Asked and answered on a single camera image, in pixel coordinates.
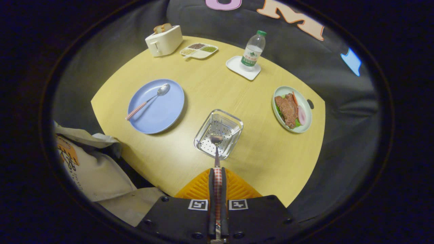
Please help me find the green lettuce leaf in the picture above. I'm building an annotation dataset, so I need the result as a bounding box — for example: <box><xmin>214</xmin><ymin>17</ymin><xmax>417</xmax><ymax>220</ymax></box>
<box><xmin>275</xmin><ymin>95</ymin><xmax>302</xmax><ymax>128</ymax></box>

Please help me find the blue plate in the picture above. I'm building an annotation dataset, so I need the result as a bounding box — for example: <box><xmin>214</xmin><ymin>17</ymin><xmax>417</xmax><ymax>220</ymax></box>
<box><xmin>127</xmin><ymin>79</ymin><xmax>185</xmax><ymax>135</ymax></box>

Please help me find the clear green-capped water bottle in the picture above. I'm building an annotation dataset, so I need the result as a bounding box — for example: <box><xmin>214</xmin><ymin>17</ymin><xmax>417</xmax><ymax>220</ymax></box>
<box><xmin>240</xmin><ymin>30</ymin><xmax>267</xmax><ymax>72</ymax></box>

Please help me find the pale green oval plate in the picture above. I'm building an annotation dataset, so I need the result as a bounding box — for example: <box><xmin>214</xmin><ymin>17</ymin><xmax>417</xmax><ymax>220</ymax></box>
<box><xmin>272</xmin><ymin>86</ymin><xmax>312</xmax><ymax>134</ymax></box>

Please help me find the cream toaster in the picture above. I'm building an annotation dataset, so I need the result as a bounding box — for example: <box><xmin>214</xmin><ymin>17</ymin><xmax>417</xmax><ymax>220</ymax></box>
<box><xmin>145</xmin><ymin>25</ymin><xmax>183</xmax><ymax>57</ymax></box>

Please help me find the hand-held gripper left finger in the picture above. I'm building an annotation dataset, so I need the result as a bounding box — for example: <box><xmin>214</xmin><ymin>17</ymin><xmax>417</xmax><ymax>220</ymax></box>
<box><xmin>137</xmin><ymin>168</ymin><xmax>217</xmax><ymax>244</ymax></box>

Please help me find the perforated metal drain basket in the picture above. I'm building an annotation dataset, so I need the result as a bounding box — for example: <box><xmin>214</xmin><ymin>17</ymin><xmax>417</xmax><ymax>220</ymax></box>
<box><xmin>194</xmin><ymin>109</ymin><xmax>244</xmax><ymax>160</ymax></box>

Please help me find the spoon with checked handle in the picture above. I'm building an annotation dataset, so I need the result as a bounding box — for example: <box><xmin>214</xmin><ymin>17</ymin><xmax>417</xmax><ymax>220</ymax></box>
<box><xmin>125</xmin><ymin>83</ymin><xmax>171</xmax><ymax>121</ymax></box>

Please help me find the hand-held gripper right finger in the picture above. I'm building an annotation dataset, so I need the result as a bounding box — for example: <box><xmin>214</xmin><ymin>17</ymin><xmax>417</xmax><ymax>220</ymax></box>
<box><xmin>220</xmin><ymin>168</ymin><xmax>299</xmax><ymax>244</ymax></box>

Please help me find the brown steak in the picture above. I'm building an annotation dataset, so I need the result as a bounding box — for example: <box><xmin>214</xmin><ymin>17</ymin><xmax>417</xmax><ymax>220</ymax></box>
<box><xmin>275</xmin><ymin>94</ymin><xmax>299</xmax><ymax>129</ymax></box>

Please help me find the fork with checked handle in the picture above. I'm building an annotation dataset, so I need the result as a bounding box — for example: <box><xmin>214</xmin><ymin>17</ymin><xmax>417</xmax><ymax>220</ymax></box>
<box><xmin>210</xmin><ymin>133</ymin><xmax>224</xmax><ymax>243</ymax></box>

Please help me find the white divided dish with beans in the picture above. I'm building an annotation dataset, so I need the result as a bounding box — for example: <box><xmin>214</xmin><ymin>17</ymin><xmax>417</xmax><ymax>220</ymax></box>
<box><xmin>180</xmin><ymin>43</ymin><xmax>219</xmax><ymax>60</ymax></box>

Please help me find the white square coaster tray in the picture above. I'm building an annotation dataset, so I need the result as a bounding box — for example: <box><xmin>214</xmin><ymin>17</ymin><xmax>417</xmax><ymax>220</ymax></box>
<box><xmin>226</xmin><ymin>56</ymin><xmax>261</xmax><ymax>81</ymax></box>

